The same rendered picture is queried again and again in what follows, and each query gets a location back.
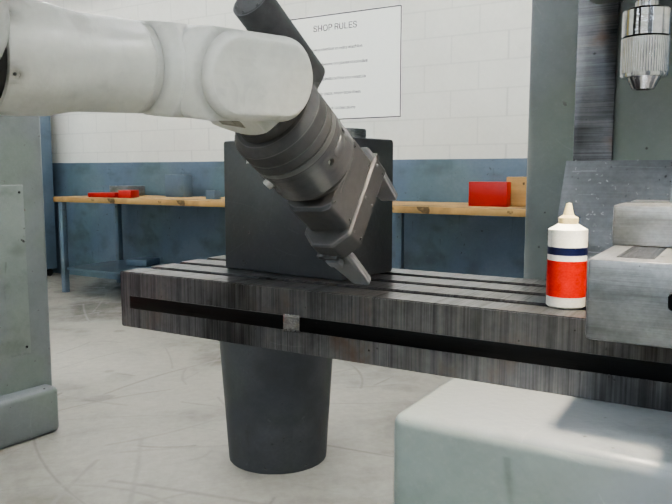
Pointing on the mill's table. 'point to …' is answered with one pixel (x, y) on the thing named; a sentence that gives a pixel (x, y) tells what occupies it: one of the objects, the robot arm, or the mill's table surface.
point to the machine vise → (630, 294)
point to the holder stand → (267, 214)
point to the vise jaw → (642, 224)
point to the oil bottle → (567, 262)
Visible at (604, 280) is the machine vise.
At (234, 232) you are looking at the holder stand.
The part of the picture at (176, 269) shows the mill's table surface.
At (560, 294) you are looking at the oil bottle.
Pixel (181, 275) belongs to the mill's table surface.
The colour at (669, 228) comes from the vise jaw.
